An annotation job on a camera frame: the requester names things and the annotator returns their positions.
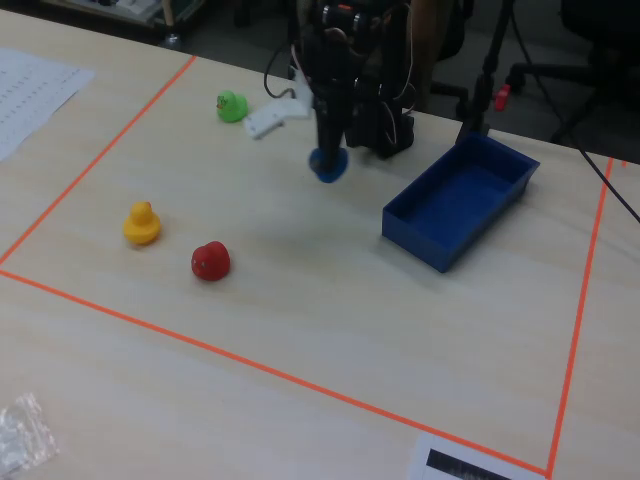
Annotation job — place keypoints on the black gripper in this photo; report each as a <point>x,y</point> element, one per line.
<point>329,116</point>

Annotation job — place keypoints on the blue rubber duck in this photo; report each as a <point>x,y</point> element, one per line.
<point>330,172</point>

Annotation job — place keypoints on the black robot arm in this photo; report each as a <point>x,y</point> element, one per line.
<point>385,105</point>

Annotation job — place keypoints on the green rubber duck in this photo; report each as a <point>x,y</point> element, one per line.
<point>232,106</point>

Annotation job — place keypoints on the blue plastic box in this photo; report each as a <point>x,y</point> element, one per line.
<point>457,200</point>

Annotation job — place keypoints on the red rubber duck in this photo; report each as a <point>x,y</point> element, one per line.
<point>210,261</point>

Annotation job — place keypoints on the yellow rubber duck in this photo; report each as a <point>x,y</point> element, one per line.
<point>141,224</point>

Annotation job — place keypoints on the black tripod stand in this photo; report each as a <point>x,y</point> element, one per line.
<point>482,95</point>

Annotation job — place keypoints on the red clamp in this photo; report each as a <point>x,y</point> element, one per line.
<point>501,97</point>

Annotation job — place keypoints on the metal shelf cart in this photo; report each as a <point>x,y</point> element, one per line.
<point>125,12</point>

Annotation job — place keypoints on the long orange tape line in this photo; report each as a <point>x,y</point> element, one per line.
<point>275,372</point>

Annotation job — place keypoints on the white printed paper sheet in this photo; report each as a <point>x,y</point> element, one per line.
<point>30,95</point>

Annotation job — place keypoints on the white paper with black print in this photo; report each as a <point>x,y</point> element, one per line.
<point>460,462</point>

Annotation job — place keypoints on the clear plastic bag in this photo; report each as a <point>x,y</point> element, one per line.
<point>22,435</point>

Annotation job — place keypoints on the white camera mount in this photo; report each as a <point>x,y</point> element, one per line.
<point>270,117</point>

